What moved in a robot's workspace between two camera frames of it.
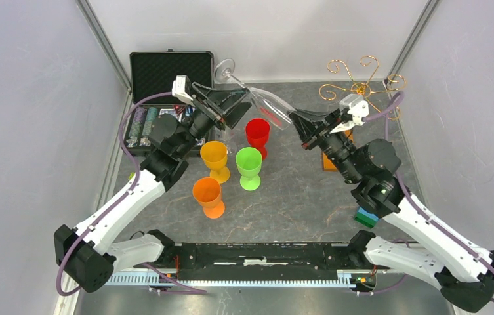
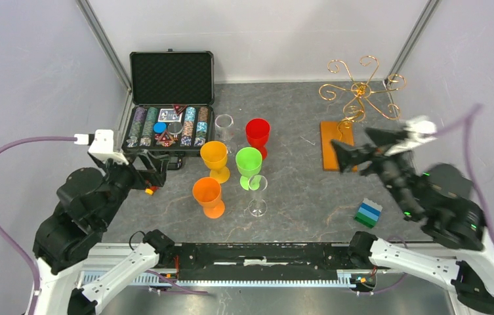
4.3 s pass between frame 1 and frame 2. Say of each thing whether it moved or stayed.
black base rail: stayed
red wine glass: stayed
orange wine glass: stayed
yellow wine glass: stayed
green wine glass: stayed
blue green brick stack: stayed
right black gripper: moved
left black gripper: moved
